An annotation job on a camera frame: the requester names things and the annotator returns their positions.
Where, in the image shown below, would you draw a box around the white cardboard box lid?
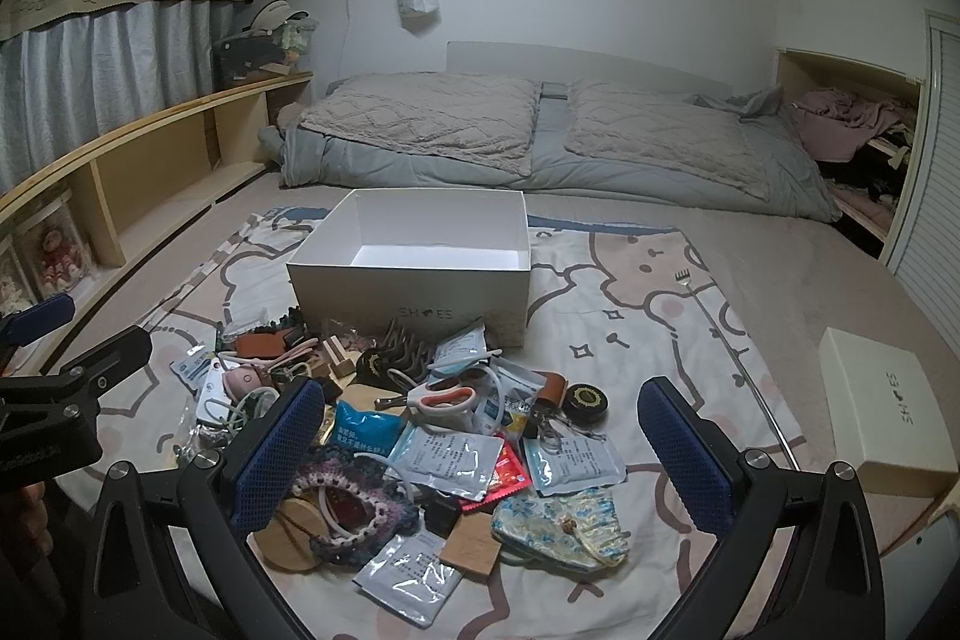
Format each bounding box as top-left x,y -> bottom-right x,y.
817,326 -> 959,500

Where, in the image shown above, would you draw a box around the purple crochet coaster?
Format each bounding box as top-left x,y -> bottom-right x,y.
289,445 -> 425,566

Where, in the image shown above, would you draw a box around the pink clothes pile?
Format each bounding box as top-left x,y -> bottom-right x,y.
784,89 -> 912,161

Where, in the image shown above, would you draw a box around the dark bag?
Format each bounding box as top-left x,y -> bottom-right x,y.
214,31 -> 290,79

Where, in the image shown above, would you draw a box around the wooden closet nook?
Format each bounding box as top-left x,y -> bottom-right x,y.
776,47 -> 927,259

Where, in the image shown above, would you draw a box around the floral fabric pouch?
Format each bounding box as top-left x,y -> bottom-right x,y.
491,488 -> 629,570

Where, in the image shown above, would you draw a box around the cartoon printed blanket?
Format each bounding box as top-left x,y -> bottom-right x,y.
71,205 -> 807,640

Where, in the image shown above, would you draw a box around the round wooden coaster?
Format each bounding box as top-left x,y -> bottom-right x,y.
251,497 -> 325,573

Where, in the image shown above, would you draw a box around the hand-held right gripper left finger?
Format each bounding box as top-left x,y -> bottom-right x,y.
88,376 -> 353,640

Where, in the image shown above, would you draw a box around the doll in clear case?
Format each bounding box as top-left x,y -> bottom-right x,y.
15,197 -> 98,304

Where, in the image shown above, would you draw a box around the white louvered door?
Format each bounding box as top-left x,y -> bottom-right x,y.
885,10 -> 960,341

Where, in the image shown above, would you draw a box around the white cardboard box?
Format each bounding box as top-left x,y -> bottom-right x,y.
286,188 -> 532,350

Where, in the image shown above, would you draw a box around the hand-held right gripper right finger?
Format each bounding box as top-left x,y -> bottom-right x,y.
636,376 -> 886,640

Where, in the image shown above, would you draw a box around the green plush toy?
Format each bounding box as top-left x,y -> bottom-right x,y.
274,21 -> 316,67

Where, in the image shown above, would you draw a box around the dark clothes pile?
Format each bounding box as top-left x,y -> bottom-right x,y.
817,137 -> 912,214

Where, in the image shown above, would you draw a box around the blue and white packet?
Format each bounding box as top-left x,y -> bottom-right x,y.
171,347 -> 212,397

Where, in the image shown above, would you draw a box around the grey curtain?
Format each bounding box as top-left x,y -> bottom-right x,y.
0,0 -> 241,195

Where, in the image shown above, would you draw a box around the pink small device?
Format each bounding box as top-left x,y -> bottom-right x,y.
199,362 -> 271,405

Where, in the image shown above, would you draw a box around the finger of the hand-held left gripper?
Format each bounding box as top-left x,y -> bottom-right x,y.
0,325 -> 153,412
0,293 -> 77,348

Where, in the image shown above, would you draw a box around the brown hair claw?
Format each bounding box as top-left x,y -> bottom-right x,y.
382,317 -> 440,371

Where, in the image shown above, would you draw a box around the blue snack packet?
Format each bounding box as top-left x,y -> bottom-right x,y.
330,401 -> 410,461

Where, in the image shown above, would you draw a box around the red packet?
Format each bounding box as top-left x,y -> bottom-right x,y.
457,441 -> 532,512

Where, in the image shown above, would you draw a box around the small black box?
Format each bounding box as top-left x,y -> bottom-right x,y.
420,497 -> 462,536

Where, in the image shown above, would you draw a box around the brown leather wallet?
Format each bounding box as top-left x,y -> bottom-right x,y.
236,332 -> 301,363

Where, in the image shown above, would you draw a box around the white headboard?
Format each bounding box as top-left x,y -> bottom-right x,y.
446,40 -> 732,101

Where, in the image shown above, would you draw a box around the beige quilted blanket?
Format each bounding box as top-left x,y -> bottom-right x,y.
562,80 -> 785,199
298,74 -> 542,176

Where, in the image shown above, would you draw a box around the orange handled scissors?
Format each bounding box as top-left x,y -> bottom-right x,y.
375,383 -> 481,416

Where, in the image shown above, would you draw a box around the small wooden blocks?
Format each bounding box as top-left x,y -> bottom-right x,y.
319,336 -> 357,378

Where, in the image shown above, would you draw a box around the black round tin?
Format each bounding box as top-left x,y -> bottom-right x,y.
562,383 -> 608,420
352,349 -> 398,386

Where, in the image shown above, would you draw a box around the metal back scratcher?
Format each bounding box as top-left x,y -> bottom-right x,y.
675,269 -> 798,470

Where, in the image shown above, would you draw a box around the white cap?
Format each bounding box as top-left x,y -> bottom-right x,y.
244,0 -> 316,37

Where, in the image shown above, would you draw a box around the grey duvet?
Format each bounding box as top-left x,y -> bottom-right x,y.
257,74 -> 841,225

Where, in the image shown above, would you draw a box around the wooden shelf unit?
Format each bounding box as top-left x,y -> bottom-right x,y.
0,70 -> 314,378

